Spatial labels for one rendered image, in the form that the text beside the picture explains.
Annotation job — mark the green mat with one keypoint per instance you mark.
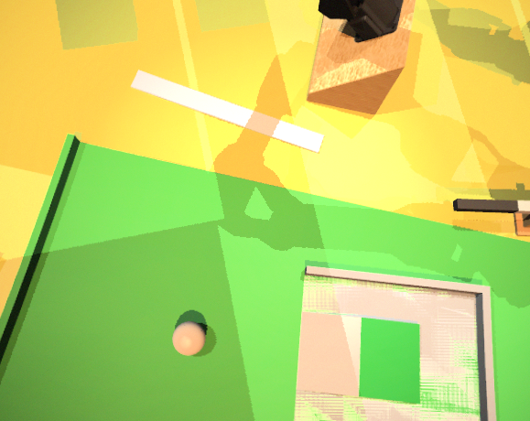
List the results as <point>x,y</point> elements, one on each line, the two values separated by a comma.
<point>138,246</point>

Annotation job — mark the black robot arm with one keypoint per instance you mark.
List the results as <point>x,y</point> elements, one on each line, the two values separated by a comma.
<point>369,18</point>

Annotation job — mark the white flat bar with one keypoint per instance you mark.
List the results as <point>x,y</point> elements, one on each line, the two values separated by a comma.
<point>227,111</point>

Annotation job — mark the peach ball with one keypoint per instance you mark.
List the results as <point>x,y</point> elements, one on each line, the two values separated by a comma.
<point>188,338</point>

